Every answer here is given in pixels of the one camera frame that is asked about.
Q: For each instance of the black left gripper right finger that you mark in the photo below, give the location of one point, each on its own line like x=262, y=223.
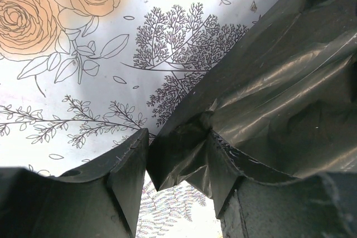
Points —
x=252, y=199

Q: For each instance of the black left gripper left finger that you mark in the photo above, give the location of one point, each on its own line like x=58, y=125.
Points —
x=98, y=199

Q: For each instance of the black wrapping paper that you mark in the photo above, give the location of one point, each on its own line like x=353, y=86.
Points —
x=285, y=94

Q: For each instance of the floral tablecloth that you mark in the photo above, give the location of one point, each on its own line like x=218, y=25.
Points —
x=79, y=77

